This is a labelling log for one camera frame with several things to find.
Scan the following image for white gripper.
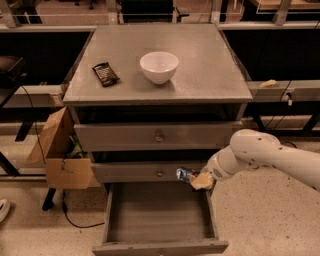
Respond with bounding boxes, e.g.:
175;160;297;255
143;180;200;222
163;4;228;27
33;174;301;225
191;146;247;190

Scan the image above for blue silver redbull can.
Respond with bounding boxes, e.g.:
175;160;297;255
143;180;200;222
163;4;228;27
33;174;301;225
176;167;199;183

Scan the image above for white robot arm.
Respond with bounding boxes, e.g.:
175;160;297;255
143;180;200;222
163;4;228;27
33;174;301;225
191;129;320;191

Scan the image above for grey top drawer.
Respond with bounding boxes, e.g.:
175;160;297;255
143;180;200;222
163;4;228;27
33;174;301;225
74;121;242;152

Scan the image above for grey open bottom drawer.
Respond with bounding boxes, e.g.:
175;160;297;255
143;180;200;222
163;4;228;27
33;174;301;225
93;182;228;256

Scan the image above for grey middle drawer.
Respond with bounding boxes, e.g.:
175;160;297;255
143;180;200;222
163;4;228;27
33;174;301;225
92;161;206;183

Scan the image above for grey drawer cabinet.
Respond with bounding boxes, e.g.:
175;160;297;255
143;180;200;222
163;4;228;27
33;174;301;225
62;23;254;201

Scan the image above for yellow foam scrap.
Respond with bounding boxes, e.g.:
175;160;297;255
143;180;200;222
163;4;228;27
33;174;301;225
259;79;277;88

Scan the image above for white ceramic bowl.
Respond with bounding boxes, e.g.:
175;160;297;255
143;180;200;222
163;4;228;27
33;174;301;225
140;52;179;84

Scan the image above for brown cardboard box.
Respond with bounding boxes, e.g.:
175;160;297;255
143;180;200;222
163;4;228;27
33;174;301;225
26;107;93;189

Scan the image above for dark snack packet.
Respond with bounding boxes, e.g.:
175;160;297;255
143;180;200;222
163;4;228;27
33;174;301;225
92;62;119;87

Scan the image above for white shoe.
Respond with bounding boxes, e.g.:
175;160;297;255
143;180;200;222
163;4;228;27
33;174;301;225
0;199;10;222

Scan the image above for black floor cable right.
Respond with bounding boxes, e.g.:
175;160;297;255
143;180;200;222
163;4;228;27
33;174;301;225
263;79;299;149

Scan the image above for black floor cable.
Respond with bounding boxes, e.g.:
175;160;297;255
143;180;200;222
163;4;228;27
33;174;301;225
263;79;299;149
19;84;106;230

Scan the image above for black floor cable left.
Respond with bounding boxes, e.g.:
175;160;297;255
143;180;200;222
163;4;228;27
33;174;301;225
19;84;106;230

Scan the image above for grey metal side rail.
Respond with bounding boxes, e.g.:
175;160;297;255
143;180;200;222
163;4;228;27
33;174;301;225
247;80;320;103

